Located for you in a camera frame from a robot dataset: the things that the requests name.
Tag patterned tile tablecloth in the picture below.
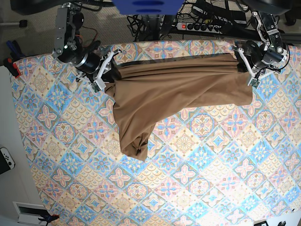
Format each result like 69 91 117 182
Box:
11 47 301 226

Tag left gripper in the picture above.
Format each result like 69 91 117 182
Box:
232 40 289 89

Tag white power strip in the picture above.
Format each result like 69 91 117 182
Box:
176 22 222 34

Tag orange black bottom clamp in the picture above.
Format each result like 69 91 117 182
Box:
38 214 59 225

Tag white box with window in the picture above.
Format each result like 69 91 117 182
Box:
13 202 48 226

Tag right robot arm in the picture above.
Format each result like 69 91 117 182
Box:
53 2 121 93

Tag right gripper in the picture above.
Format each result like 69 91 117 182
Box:
72 41 122 92

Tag blue black clamp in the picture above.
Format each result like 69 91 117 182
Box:
6 40 25 61

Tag brown t-shirt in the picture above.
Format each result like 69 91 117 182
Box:
104 54 253 161

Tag game console controller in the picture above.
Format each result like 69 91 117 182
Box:
0 147 15 174

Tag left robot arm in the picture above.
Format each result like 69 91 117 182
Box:
232 11 290 88

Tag red black clamp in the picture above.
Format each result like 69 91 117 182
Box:
3 58 21 79

